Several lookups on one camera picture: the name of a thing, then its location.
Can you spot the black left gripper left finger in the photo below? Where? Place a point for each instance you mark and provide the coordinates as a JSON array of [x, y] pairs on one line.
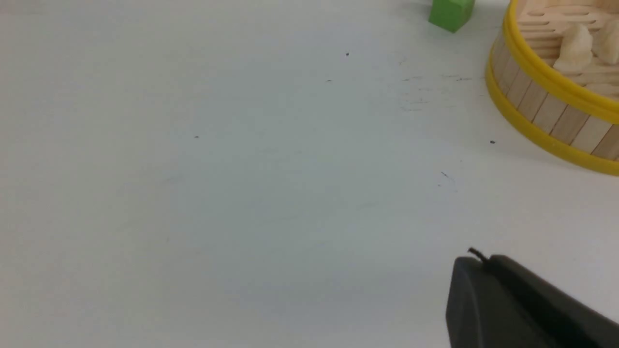
[[490, 304]]

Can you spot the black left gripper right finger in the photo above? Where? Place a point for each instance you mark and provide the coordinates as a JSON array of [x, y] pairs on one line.
[[567, 321]]

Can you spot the white dumpling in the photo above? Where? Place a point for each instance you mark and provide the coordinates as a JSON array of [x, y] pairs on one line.
[[605, 44], [575, 50]]

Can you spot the bamboo steamer tray yellow rim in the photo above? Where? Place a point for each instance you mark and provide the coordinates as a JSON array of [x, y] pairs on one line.
[[572, 115]]

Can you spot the green wooden cube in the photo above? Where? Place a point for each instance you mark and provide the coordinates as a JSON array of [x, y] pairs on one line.
[[451, 15]]

